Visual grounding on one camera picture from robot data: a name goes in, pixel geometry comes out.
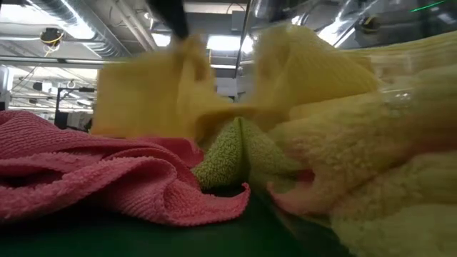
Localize fluorescent ceiling light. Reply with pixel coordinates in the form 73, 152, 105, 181
151, 32, 256, 53

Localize lime green microfiber towel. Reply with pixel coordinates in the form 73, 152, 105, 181
191, 116, 304, 192

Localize pink microfiber towel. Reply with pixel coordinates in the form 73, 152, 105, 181
0, 109, 251, 228

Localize silver ceiling pipe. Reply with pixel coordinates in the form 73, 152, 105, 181
0, 55, 124, 71

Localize silver ventilation duct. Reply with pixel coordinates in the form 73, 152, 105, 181
30, 0, 124, 58

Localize black round ceiling fixture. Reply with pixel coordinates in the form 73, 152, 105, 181
39, 27, 65, 47

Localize yellow microfiber towel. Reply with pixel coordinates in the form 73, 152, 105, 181
266, 30, 457, 257
91, 24, 380, 142

